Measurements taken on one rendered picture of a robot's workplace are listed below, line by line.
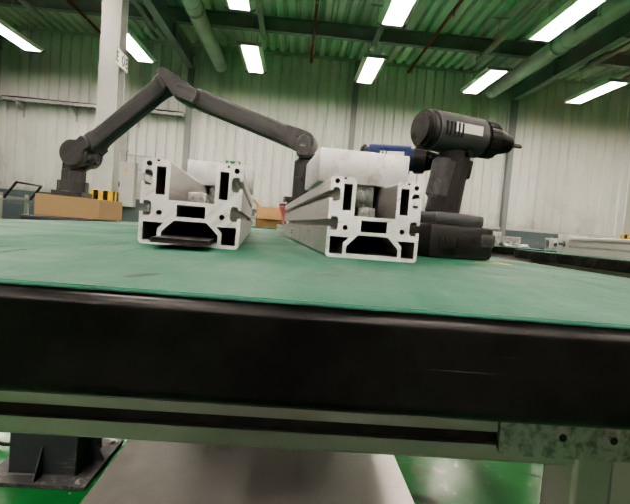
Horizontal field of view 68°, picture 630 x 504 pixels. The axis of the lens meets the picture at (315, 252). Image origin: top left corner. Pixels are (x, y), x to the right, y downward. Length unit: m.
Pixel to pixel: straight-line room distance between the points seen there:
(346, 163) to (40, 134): 13.57
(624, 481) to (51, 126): 13.84
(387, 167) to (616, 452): 0.37
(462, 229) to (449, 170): 0.09
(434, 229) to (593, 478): 0.42
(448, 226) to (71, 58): 13.68
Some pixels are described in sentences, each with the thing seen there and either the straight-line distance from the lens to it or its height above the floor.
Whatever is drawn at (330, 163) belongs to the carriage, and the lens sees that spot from 0.57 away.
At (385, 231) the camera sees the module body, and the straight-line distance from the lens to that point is 0.51.
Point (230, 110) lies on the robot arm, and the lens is 1.41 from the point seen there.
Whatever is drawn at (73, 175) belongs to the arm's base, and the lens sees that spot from 1.60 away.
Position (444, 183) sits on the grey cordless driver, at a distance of 0.73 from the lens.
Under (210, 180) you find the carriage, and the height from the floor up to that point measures 0.87.
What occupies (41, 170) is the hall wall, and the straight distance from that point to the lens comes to 13.93.
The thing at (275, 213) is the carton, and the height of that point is 0.89.
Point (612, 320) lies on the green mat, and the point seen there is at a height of 0.78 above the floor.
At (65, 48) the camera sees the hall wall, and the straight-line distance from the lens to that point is 14.26.
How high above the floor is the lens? 0.81
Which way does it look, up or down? 3 degrees down
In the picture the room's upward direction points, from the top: 5 degrees clockwise
